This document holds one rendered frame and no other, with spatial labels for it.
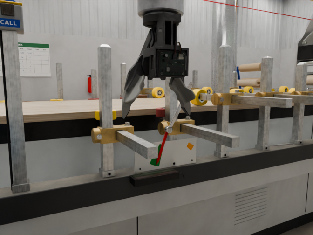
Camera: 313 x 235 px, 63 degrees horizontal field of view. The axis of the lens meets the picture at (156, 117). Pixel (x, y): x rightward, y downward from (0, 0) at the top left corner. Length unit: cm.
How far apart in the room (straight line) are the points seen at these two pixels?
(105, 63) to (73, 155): 41
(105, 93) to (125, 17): 783
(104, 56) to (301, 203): 168
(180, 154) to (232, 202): 68
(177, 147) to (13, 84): 57
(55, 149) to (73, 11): 741
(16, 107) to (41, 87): 722
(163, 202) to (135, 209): 12
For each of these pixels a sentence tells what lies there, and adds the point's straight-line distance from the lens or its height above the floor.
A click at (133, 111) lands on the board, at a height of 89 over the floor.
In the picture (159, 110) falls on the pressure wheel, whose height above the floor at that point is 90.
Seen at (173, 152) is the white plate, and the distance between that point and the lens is 96.
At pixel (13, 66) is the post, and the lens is 80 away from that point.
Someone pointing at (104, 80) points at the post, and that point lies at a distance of 83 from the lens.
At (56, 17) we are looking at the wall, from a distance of 823.
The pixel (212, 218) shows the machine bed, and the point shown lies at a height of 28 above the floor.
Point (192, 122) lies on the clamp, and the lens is 98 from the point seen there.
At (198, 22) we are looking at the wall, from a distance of 975.
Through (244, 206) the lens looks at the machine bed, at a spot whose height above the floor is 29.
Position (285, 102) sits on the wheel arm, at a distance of 93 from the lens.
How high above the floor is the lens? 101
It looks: 8 degrees down
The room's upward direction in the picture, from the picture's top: straight up
